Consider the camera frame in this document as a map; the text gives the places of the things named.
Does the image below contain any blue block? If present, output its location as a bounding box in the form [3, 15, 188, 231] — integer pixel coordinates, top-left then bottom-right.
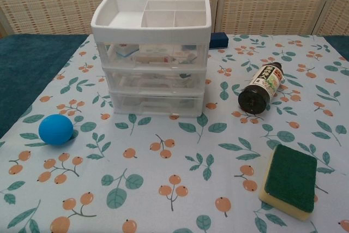
[209, 33, 229, 49]

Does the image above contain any clear drawer with white items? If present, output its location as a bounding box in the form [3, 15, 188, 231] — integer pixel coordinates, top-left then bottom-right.
[105, 68, 207, 95]

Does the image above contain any teal table cover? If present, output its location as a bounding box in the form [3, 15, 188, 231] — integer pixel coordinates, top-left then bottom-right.
[0, 33, 349, 140]

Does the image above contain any white teal block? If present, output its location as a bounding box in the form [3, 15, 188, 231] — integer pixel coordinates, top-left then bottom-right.
[116, 44, 140, 61]

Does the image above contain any white plastic drawer organizer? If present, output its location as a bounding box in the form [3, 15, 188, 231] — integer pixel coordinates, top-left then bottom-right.
[91, 0, 212, 118]

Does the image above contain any clear drawer holding plush toy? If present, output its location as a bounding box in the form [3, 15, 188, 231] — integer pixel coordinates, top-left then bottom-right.
[110, 92, 205, 118]

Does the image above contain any bamboo folding screen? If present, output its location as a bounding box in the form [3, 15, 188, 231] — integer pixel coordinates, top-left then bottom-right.
[0, 0, 349, 39]

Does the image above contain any blue ball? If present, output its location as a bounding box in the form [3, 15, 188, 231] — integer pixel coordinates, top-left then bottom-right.
[38, 115, 74, 146]

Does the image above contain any clear drawer with mixed items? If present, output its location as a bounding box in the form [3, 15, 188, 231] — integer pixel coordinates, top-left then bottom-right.
[102, 43, 209, 72]

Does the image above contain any floral leaf print tablecloth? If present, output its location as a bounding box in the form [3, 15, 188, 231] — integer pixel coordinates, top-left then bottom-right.
[0, 34, 349, 233]

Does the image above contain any dark tea bottle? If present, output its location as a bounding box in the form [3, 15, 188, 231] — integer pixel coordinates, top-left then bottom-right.
[238, 62, 286, 113]

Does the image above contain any green and yellow sponge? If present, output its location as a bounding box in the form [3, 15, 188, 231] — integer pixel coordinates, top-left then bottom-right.
[258, 144, 318, 222]

